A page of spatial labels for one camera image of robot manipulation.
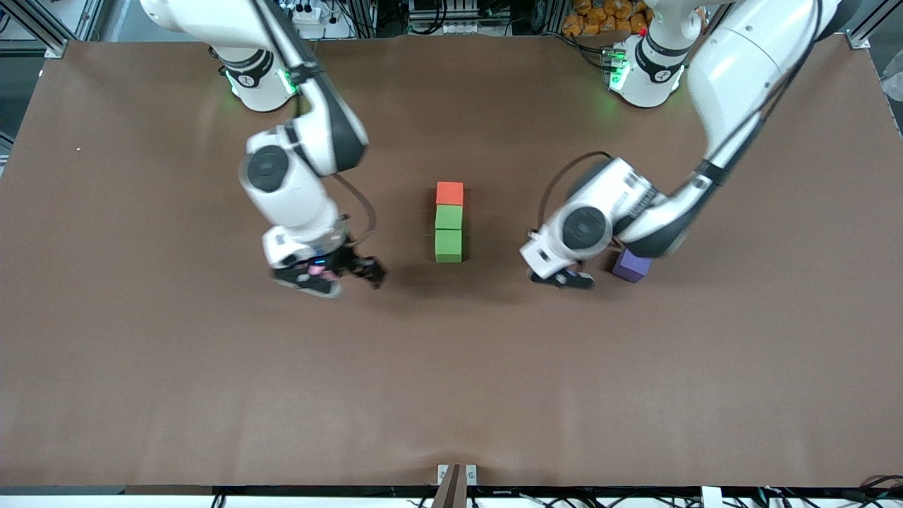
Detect dark equipment rack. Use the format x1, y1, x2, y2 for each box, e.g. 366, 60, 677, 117
406, 0, 516, 37

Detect aluminium frame profile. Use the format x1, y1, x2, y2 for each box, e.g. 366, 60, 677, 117
845, 0, 903, 50
0, 0, 107, 59

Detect purple foam block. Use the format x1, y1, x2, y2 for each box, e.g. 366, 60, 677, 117
612, 247, 654, 284

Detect tangled black cables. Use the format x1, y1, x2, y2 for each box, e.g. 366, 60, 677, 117
212, 485, 903, 508

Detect clear plastic bag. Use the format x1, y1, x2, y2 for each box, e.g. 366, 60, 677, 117
880, 53, 903, 136

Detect bag of orange fruit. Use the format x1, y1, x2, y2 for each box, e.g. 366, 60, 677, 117
562, 0, 653, 37

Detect white power strip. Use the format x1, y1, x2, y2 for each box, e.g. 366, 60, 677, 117
282, 0, 327, 25

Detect brown camera pole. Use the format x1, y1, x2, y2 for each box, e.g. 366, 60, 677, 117
432, 464, 468, 508

